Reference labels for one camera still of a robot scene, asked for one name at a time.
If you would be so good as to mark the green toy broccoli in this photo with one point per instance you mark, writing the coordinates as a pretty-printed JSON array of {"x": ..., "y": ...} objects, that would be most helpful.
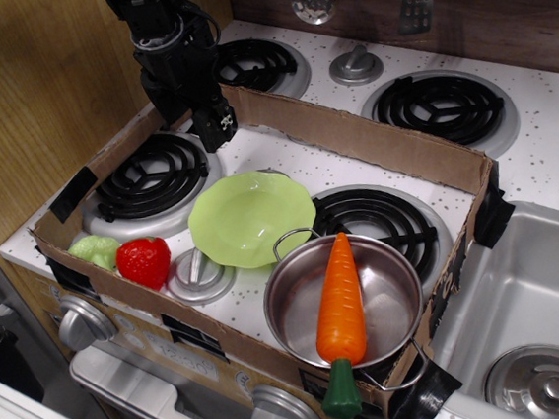
[{"x": 101, "y": 251}]

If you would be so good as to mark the silver sink drain cover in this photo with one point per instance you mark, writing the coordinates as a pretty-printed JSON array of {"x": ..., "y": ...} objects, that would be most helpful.
[{"x": 525, "y": 381}]

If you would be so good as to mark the brown cardboard fence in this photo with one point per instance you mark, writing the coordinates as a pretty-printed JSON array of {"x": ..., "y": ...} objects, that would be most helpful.
[{"x": 226, "y": 346}]

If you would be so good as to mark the back right black burner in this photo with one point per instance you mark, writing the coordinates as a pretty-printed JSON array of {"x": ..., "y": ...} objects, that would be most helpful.
[{"x": 456, "y": 106}]

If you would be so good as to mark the silver stove knob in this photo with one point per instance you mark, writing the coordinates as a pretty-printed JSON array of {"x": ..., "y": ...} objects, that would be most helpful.
[
  {"x": 196, "y": 279},
  {"x": 357, "y": 67}
]

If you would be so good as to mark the silver toy sink basin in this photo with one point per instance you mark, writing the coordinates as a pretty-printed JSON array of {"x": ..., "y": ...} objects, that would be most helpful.
[{"x": 508, "y": 298}]

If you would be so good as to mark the hanging silver slotted spatula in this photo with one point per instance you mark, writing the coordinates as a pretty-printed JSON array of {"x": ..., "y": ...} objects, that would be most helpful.
[{"x": 415, "y": 17}]

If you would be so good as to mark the red toy strawberry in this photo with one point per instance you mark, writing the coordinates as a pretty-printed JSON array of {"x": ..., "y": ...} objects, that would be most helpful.
[{"x": 145, "y": 261}]

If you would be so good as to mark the stainless steel pot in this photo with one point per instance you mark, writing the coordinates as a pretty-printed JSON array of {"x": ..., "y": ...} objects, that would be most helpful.
[{"x": 392, "y": 303}]

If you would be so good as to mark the orange toy carrot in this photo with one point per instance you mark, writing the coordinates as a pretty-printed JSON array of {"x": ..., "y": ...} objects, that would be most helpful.
[{"x": 341, "y": 338}]

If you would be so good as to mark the front left black burner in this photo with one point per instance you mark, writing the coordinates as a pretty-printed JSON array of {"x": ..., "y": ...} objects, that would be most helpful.
[{"x": 154, "y": 190}]

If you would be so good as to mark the silver back stove knob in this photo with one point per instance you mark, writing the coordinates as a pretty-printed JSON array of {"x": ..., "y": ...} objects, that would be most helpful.
[{"x": 357, "y": 67}]

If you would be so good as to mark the left silver oven knob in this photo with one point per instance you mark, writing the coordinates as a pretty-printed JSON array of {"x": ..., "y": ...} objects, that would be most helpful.
[{"x": 83, "y": 324}]

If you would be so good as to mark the front right black burner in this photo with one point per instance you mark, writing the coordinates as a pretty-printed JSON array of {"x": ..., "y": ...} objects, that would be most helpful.
[{"x": 392, "y": 217}]

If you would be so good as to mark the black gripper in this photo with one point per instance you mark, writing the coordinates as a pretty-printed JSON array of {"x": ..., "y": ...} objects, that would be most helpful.
[{"x": 178, "y": 55}]

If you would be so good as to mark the silver oven door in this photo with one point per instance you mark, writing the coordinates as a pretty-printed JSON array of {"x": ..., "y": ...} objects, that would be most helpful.
[{"x": 140, "y": 391}]

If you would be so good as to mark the silver front stove knob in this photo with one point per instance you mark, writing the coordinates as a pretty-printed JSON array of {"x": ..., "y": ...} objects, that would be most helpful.
[{"x": 196, "y": 279}]

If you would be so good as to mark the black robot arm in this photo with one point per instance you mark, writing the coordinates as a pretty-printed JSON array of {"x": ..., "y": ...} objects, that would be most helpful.
[{"x": 127, "y": 10}]

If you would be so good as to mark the light green plastic plate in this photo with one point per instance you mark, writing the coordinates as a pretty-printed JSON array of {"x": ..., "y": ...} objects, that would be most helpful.
[{"x": 248, "y": 220}]

